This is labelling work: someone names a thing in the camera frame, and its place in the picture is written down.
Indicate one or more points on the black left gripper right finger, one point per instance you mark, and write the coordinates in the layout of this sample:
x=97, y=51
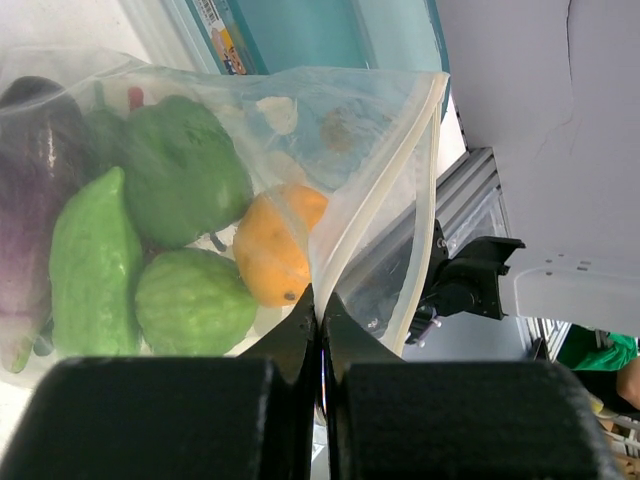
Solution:
x=392, y=419

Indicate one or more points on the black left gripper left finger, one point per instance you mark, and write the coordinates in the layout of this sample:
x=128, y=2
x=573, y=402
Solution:
x=246, y=417

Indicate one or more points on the light green round squash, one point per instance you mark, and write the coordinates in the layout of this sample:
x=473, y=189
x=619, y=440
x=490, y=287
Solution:
x=193, y=302

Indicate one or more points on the yellow lemon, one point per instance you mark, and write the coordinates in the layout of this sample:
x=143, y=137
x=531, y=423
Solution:
x=269, y=247

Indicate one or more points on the light green gourd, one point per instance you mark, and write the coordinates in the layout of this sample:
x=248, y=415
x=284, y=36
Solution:
x=95, y=257

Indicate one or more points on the clear zip top bag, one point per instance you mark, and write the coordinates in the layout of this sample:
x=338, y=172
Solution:
x=365, y=139

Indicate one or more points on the green bell pepper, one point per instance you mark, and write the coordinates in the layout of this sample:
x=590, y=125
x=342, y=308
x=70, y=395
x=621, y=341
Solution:
x=183, y=176

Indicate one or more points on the dark green cucumber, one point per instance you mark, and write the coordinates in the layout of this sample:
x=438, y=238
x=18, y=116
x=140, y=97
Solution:
x=106, y=135

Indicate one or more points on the red chili pepper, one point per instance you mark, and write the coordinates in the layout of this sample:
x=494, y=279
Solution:
x=135, y=98

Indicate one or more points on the purple white eggplant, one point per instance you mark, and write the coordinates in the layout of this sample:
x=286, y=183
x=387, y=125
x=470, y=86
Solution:
x=43, y=148

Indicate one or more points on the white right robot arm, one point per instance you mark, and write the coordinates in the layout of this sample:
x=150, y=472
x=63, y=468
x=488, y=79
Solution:
x=494, y=277

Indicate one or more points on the person in green shirt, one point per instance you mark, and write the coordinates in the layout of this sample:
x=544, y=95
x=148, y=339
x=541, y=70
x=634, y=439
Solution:
x=607, y=365

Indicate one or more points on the teal plastic tray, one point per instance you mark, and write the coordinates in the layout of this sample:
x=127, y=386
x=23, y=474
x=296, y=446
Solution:
x=265, y=37

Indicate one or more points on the aluminium mounting rail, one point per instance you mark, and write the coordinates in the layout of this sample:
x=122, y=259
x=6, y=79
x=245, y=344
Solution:
x=371, y=287

